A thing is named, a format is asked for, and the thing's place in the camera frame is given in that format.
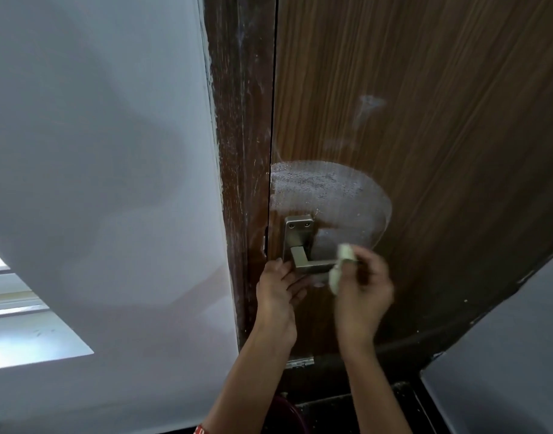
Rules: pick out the person's left hand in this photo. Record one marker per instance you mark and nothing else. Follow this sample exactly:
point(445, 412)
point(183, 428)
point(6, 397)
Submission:
point(276, 302)

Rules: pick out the person's right hand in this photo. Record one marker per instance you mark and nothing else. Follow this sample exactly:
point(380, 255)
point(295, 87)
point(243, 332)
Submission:
point(363, 307)

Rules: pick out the person's right fingers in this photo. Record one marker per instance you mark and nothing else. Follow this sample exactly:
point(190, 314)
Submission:
point(369, 266)

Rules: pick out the person's left fingers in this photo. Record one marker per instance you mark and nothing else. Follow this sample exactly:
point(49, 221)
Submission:
point(280, 272)

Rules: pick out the white cleaning cloth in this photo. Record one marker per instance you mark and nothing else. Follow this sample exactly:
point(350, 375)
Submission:
point(336, 277)

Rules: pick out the person's right forearm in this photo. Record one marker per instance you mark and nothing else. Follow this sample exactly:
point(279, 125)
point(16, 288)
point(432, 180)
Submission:
point(376, 388)

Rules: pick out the person's left forearm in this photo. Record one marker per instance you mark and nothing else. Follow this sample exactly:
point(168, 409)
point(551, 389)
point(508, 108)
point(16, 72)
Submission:
point(254, 379)

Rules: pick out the silver metal door latch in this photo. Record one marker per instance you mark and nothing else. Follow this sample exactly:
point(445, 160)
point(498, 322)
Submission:
point(300, 362)

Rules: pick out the dark maroon bucket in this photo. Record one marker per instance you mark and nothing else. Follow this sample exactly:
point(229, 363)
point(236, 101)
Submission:
point(289, 415)

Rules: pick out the brown wooden door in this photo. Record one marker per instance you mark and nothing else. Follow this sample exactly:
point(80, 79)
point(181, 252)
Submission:
point(439, 108)

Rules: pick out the red wristband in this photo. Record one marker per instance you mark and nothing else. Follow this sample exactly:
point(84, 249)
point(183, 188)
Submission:
point(201, 429)

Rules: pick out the window with white frame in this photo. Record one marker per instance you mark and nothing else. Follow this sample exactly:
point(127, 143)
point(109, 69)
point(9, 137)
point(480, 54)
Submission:
point(27, 329)

